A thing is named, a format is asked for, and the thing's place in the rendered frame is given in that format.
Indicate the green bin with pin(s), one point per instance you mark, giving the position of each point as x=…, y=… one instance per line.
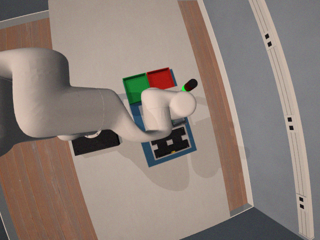
x=134, y=86

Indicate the red open-top bin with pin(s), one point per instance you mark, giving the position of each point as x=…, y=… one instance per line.
x=160, y=78

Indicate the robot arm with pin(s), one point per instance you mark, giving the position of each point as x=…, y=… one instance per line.
x=37, y=103

